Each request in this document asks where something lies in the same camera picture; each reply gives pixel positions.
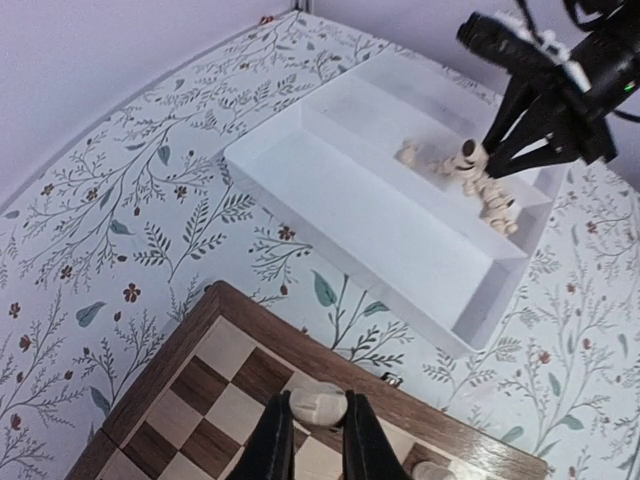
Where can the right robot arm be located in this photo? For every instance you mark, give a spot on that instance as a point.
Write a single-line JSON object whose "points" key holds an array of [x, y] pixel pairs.
{"points": [[612, 29]]}

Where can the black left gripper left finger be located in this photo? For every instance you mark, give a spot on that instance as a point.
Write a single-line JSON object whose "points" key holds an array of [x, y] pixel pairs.
{"points": [[269, 453]]}

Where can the right aluminium frame post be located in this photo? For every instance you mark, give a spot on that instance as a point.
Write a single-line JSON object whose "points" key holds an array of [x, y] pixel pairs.
{"points": [[305, 6]]}

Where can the wooden chess board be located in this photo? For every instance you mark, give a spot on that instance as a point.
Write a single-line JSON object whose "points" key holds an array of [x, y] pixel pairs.
{"points": [[191, 412]]}

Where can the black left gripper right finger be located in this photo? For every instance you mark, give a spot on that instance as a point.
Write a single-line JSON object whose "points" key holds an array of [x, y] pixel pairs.
{"points": [[366, 452]]}

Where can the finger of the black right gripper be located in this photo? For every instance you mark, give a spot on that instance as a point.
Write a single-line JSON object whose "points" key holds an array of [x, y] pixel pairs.
{"points": [[517, 98], [557, 150]]}

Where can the floral patterned table mat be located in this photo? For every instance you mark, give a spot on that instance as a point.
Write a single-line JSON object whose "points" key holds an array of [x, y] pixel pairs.
{"points": [[105, 257]]}

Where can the pile of cream chess pieces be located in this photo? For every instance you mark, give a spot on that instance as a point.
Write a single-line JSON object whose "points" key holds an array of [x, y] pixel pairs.
{"points": [[495, 199]]}

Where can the cream chess piece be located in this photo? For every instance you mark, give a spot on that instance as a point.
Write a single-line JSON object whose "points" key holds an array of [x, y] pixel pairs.
{"points": [[320, 404], [470, 162]]}

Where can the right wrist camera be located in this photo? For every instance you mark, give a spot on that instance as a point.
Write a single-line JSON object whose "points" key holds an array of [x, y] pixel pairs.
{"points": [[524, 52]]}

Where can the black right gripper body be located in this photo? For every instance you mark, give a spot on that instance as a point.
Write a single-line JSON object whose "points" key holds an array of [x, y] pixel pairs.
{"points": [[560, 108]]}

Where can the white three-compartment plastic tray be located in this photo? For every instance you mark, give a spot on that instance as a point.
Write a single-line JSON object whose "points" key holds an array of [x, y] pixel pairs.
{"points": [[351, 168]]}

